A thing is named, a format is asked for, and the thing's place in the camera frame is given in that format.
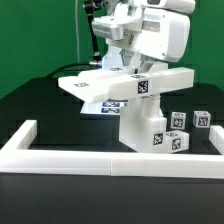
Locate white chair seat part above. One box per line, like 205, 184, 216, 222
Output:
119, 94, 167, 153

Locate white chair back part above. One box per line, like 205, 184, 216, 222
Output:
58, 68, 194, 103

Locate white U-shaped border frame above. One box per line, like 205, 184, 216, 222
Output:
0, 120, 224, 179

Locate small tagged white cube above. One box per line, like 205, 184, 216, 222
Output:
193, 111, 211, 128
170, 112, 186, 130

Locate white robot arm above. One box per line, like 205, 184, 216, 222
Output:
92, 0, 195, 72

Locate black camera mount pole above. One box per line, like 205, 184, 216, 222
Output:
83, 0, 101, 62

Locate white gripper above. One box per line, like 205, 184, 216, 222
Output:
106, 8, 190, 62

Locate black cable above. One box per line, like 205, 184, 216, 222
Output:
45, 61, 101, 80

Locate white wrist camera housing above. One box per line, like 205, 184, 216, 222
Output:
141, 0, 196, 14

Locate white sheet with tags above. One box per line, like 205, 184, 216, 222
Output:
81, 101, 127, 115

